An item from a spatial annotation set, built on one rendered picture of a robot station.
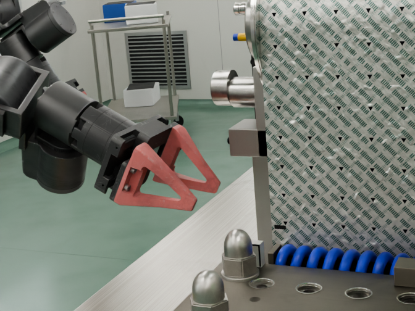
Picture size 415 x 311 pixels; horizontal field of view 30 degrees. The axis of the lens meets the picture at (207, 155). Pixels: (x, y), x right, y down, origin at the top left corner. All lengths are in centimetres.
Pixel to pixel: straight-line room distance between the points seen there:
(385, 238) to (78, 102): 34
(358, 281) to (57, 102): 36
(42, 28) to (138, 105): 458
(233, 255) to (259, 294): 5
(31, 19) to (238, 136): 51
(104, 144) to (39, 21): 47
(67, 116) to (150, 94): 495
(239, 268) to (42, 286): 276
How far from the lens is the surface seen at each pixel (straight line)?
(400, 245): 76
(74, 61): 693
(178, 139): 83
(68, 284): 342
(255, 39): 73
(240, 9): 82
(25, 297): 337
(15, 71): 86
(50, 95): 83
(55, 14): 124
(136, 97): 579
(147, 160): 76
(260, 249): 75
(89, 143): 81
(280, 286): 71
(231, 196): 139
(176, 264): 112
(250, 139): 85
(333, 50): 72
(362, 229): 76
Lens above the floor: 133
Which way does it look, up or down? 15 degrees down
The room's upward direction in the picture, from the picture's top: 5 degrees counter-clockwise
